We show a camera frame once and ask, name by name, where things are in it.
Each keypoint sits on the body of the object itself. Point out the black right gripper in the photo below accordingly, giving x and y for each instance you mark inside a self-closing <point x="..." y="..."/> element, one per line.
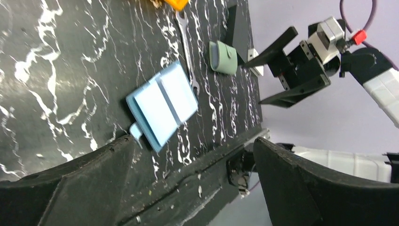
<point x="300" y="72"/>

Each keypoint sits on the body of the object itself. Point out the silver wrench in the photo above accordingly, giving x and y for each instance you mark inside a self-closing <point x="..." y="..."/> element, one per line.
<point x="182" y="21"/>

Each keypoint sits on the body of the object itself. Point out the right orange plastic bin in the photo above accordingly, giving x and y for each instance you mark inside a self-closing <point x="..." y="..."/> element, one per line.
<point x="177" y="4"/>

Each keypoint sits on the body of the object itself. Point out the blue card holder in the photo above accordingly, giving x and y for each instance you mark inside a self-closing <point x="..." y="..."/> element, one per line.
<point x="161" y="105"/>

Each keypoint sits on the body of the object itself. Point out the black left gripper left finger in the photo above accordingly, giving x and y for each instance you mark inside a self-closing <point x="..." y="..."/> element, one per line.
<point x="83" y="192"/>

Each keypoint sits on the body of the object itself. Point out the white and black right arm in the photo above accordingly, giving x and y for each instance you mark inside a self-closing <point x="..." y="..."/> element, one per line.
<point x="371" y="69"/>

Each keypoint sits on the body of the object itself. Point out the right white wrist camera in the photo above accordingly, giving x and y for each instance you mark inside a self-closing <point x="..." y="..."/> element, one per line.
<point x="329" y="39"/>

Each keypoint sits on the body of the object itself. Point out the green card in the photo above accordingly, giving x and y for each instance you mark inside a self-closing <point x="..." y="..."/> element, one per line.
<point x="223" y="58"/>

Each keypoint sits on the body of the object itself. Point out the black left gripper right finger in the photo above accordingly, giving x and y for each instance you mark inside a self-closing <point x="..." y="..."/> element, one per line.
<point x="299" y="192"/>

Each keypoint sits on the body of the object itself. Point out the black flat card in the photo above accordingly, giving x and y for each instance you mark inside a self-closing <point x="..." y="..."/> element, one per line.
<point x="237" y="33"/>

